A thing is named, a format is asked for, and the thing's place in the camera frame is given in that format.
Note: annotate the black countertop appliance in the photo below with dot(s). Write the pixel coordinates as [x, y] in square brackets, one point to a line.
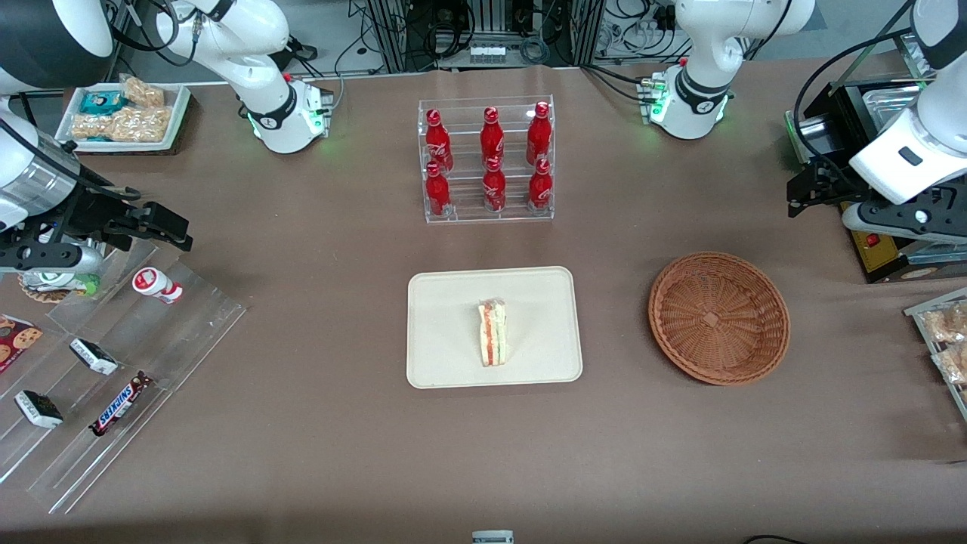
[842, 113]

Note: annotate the silver metal pan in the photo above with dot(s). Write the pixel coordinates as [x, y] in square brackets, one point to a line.
[888, 106]

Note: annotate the brown wicker basket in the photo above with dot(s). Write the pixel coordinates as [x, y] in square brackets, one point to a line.
[718, 317]

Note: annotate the small wicker coaster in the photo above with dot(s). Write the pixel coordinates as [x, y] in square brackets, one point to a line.
[34, 293]

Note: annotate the white power strip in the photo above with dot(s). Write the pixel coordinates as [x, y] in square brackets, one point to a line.
[487, 54]

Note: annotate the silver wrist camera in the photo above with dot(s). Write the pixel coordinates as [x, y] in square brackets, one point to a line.
[891, 219]
[60, 258]

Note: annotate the black white snack bar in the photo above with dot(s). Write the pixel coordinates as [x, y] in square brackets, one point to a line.
[94, 356]
[38, 409]

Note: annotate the aluminium equipment rack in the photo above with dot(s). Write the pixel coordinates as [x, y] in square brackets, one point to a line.
[393, 30]

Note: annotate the grey white device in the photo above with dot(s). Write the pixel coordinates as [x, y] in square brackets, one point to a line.
[492, 537]

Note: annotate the brown Snickers bar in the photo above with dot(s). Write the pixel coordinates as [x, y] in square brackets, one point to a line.
[121, 404]

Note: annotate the grey tray with snacks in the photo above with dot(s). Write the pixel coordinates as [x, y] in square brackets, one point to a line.
[918, 313]

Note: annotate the clear acrylic stepped display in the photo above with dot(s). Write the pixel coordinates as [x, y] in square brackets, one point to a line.
[159, 347]

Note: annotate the green white cup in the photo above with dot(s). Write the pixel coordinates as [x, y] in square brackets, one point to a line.
[84, 285]

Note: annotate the small rice cracker bag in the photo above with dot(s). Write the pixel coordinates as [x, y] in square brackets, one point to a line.
[143, 92]

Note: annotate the triangle sandwich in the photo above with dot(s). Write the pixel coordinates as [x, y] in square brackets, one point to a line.
[492, 336]

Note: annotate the clear bagged pastry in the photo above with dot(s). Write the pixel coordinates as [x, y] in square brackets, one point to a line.
[953, 364]
[948, 323]

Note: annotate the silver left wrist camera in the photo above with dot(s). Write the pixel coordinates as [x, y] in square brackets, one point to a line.
[891, 219]

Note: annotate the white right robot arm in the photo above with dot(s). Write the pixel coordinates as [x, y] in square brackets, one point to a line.
[249, 68]

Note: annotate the white rectangular snack tray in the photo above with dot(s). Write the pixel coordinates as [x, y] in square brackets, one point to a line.
[180, 113]

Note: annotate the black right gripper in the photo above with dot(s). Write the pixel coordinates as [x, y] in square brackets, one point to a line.
[84, 212]

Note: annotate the red cola bottle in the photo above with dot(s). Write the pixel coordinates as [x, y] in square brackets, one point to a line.
[540, 189]
[492, 137]
[437, 193]
[539, 136]
[494, 189]
[438, 143]

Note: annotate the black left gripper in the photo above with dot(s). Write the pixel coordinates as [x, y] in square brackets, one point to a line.
[833, 183]

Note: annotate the white red yogurt bottle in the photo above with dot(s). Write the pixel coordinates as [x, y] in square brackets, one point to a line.
[155, 284]

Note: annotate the clear acrylic bottle rack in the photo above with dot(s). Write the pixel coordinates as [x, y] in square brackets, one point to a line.
[468, 204]

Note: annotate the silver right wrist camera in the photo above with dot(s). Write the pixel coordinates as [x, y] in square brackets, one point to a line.
[60, 258]

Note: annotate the teal snack packet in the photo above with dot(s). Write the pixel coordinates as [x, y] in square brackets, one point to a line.
[102, 102]

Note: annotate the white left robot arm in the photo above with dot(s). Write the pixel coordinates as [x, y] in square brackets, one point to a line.
[702, 45]

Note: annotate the red cookie package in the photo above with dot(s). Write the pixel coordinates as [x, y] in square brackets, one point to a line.
[16, 340]

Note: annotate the beige plastic tray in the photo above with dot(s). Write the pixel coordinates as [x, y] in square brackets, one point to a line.
[446, 329]

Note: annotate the large rice cracker bag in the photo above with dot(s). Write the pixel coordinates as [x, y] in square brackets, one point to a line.
[136, 125]

